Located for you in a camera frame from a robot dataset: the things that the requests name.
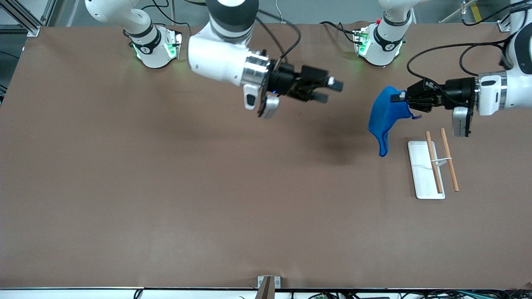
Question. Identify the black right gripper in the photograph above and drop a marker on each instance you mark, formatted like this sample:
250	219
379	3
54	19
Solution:
283	81

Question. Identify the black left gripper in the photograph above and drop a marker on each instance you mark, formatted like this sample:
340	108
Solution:
456	94

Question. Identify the blue microfibre towel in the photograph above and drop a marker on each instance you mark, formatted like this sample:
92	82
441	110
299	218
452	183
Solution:
386	116

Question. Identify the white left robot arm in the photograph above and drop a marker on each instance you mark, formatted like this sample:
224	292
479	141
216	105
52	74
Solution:
384	39

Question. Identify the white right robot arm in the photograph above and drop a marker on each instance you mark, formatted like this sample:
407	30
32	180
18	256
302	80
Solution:
216	54

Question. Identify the white rack base plate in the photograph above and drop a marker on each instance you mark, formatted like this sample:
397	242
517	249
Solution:
422	174

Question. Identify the aluminium frame profile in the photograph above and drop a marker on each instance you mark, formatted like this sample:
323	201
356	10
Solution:
504	27
29	25

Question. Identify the grey metal mounting bracket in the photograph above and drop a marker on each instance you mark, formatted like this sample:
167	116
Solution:
277	282

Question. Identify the metal bracket at table edge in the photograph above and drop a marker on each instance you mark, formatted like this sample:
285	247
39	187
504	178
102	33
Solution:
266	290

